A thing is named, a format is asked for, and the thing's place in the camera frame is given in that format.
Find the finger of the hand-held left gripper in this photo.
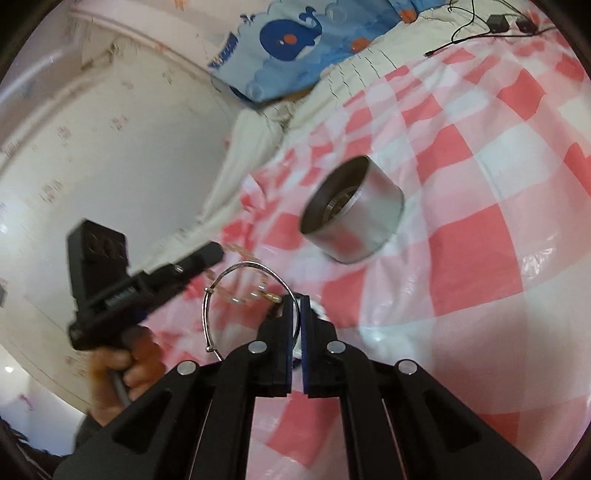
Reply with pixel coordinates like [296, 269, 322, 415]
[174, 241, 226, 290]

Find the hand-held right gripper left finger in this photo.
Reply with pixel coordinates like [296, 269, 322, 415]
[53, 293, 297, 480]

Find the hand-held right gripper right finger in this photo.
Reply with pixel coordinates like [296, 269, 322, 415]
[298, 295, 543, 480]

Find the silver bangle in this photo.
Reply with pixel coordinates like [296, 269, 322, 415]
[203, 261, 299, 359]

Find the round silver tin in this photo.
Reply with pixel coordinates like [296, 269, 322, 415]
[299, 155, 406, 265]

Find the person's left forearm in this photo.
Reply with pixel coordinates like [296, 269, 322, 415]
[69, 413, 114, 462]

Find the person's left hand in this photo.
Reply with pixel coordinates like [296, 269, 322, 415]
[88, 325, 168, 428]

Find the pink checkered plastic tablecloth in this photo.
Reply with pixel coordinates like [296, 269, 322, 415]
[139, 28, 591, 480]

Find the whale print pillow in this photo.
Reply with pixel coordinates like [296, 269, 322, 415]
[207, 0, 419, 110]

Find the black cable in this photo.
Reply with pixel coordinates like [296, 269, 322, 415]
[425, 0, 560, 58]

